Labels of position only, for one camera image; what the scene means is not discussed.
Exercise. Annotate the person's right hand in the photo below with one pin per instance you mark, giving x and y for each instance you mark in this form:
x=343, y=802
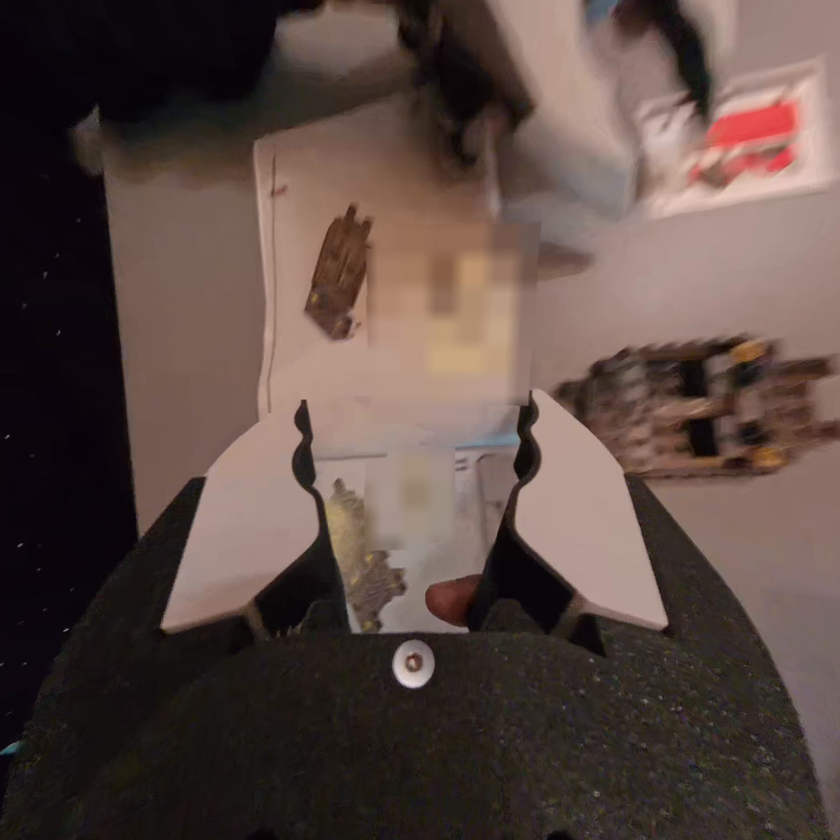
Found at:
x=453, y=600

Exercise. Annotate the dark blurred object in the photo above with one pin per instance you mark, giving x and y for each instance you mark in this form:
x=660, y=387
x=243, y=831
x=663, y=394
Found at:
x=682, y=46

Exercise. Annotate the black lego model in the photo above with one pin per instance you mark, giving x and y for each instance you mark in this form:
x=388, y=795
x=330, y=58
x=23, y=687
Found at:
x=695, y=407

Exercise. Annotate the white box with red picture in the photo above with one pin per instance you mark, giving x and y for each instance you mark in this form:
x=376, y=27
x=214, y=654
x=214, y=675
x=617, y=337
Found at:
x=748, y=138

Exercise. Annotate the lego instruction booklet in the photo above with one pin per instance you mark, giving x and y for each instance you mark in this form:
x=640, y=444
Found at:
x=308, y=216

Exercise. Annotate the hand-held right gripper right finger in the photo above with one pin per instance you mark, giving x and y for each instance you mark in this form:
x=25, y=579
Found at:
x=584, y=518

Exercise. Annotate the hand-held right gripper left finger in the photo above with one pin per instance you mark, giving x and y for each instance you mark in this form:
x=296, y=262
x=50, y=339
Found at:
x=243, y=518

